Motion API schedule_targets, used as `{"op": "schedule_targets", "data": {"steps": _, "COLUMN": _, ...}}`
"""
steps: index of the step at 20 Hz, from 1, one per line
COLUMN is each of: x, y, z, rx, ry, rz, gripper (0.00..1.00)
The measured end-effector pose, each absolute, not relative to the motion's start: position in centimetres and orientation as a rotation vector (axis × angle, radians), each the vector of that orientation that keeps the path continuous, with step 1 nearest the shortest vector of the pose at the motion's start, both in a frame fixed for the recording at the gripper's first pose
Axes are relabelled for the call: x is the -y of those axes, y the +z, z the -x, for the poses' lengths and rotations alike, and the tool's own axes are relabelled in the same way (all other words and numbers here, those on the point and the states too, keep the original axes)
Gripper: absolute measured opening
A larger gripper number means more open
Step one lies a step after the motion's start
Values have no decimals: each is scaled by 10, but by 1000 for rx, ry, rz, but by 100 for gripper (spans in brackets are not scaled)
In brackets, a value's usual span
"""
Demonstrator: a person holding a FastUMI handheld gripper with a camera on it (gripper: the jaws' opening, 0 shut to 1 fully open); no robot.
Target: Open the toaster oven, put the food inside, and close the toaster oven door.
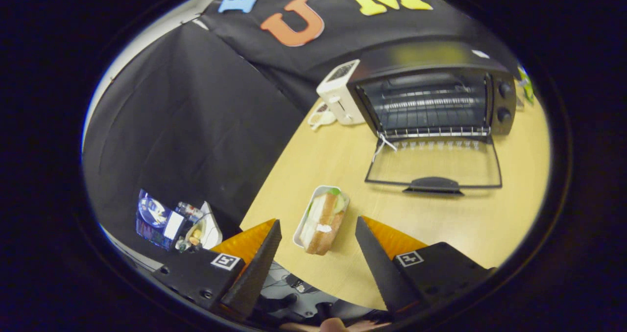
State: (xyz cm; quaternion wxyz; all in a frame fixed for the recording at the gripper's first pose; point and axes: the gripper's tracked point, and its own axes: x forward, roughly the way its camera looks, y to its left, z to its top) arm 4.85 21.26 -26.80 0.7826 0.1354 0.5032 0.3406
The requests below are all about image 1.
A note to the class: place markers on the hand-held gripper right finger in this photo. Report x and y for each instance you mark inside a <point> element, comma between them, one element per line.
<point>384,273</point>

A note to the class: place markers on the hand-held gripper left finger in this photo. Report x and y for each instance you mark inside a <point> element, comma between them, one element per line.
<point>257,273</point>

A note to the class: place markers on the white bread sandwich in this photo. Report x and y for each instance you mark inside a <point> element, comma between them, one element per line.
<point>325,219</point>

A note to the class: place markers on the black toaster oven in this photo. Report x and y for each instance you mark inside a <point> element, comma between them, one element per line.
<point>426,60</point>

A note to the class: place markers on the white toaster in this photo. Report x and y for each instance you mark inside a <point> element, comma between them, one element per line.
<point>338,97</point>

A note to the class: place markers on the white rectangular tray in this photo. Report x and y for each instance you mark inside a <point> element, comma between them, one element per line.
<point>298,236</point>

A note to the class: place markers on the white plastic bag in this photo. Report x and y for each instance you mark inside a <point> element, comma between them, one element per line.
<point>210,229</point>

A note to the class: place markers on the small clear bottle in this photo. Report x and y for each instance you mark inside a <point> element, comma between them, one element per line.
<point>188,209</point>

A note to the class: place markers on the blue printed box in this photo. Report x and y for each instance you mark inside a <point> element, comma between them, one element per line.
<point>154,214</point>

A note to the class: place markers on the green label plastic bottle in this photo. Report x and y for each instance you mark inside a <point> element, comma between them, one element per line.
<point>526,87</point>

